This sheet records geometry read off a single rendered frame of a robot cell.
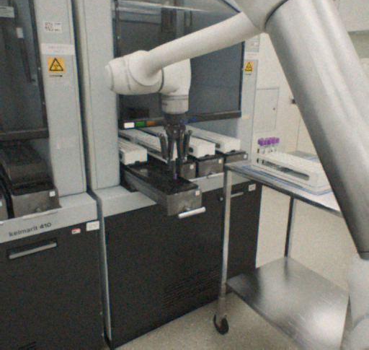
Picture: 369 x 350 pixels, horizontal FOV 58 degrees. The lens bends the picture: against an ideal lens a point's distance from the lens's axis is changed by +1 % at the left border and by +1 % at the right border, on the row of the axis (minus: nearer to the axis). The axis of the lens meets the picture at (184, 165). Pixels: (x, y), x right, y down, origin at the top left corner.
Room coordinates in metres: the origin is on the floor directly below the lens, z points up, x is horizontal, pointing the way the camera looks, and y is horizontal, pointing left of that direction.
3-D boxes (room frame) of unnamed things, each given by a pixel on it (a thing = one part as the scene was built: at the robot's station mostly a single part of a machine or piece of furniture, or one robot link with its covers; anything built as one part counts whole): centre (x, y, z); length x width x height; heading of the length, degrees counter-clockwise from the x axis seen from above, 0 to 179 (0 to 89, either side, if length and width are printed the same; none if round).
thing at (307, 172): (1.13, -0.38, 0.85); 0.30 x 0.10 x 0.06; 32
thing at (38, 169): (1.05, 0.52, 0.85); 0.12 x 0.02 x 0.06; 125
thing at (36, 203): (1.24, 0.65, 0.78); 0.73 x 0.14 x 0.09; 34
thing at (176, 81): (1.13, 0.05, 1.18); 0.13 x 0.11 x 0.16; 126
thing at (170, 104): (1.13, 0.03, 1.07); 0.09 x 0.09 x 0.06
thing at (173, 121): (1.13, 0.03, 1.00); 0.08 x 0.07 x 0.09; 124
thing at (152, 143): (1.44, 0.11, 0.83); 0.30 x 0.10 x 0.06; 34
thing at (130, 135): (1.70, 0.29, 0.83); 0.30 x 0.10 x 0.06; 34
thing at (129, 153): (1.41, 0.28, 0.83); 0.30 x 0.10 x 0.06; 34
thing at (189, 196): (1.26, 0.18, 0.78); 0.73 x 0.14 x 0.09; 34
